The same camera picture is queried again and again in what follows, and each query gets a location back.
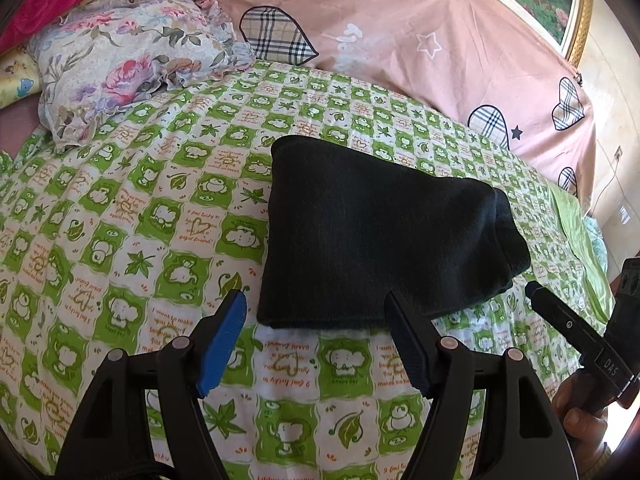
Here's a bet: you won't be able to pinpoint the green checkered frog bedsheet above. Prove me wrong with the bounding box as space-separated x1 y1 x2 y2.
1 62 604 479

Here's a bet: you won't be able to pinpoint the person right hand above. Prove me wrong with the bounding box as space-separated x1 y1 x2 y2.
552 372 610 477

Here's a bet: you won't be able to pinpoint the light green sheet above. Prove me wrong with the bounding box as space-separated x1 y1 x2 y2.
548 183 614 325

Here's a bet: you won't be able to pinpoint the floral pillow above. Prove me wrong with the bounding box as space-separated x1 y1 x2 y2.
27 0 255 150

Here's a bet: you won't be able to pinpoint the pink quilt with plaid hearts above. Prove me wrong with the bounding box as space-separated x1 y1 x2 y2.
217 0 596 205

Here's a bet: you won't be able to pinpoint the black pants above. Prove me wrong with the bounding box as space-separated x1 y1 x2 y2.
257 136 530 330

